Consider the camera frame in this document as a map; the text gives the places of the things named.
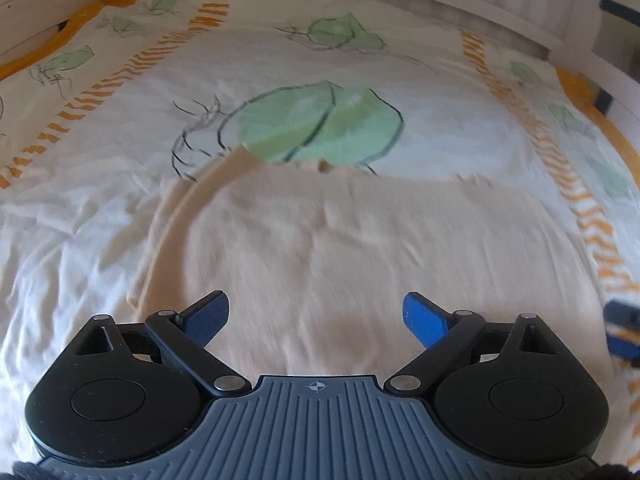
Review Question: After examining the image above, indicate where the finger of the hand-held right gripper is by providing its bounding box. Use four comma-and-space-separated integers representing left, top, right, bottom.
602, 299, 640, 362

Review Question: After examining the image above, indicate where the beige butterfly print sweater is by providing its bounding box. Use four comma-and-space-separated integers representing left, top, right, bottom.
127, 147, 609, 392

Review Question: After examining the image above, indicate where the white leaf print duvet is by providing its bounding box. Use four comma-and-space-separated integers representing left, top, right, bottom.
0, 0, 640, 467

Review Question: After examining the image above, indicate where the white wooden bed frame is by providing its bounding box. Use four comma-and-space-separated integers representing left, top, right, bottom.
0, 0, 640, 128

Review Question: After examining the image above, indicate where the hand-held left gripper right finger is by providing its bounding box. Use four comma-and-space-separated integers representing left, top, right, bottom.
384, 291, 581, 394

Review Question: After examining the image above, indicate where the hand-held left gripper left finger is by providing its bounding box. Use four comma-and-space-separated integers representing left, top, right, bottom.
65, 290, 253, 394

